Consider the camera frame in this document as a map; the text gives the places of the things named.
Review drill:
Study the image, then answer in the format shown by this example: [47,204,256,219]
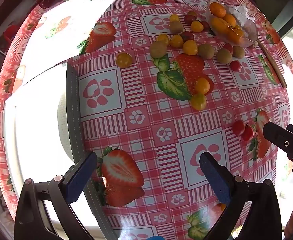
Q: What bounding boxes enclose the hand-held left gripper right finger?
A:
[199,151,285,240]

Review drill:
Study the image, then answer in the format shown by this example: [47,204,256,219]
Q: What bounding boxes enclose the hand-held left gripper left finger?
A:
[13,151,98,240]

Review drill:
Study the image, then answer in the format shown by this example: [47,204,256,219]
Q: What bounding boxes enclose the clear glass bowl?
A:
[205,0,259,48]

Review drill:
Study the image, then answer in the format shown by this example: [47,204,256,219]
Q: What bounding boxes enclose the brown-green longan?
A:
[150,41,168,58]
[233,45,245,59]
[170,20,184,34]
[216,48,233,65]
[198,43,215,60]

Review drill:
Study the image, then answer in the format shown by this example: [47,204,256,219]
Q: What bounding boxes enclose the long wooden spatula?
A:
[183,0,287,88]

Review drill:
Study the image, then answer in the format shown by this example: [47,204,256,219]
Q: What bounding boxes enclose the white mat with grey edge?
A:
[4,62,112,240]

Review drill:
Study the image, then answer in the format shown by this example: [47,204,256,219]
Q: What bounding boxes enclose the red checked strawberry print tablecloth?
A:
[0,0,293,240]

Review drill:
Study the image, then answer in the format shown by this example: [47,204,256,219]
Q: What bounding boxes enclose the smooth orange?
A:
[223,14,237,28]
[226,27,245,44]
[210,17,233,37]

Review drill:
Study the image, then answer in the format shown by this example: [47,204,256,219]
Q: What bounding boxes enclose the crumpled white tissue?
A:
[228,4,254,28]

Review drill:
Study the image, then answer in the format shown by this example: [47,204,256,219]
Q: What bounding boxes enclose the dimpled mandarin orange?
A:
[209,2,227,18]

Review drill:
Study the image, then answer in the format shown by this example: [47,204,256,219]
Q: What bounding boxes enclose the red stool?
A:
[3,25,20,43]

